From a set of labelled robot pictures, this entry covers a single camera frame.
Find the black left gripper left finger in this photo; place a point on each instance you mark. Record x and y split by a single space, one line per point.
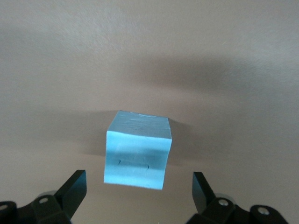
70 193

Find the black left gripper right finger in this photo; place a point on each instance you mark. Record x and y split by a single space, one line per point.
201 193

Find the blue foam block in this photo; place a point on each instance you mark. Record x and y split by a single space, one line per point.
137 151

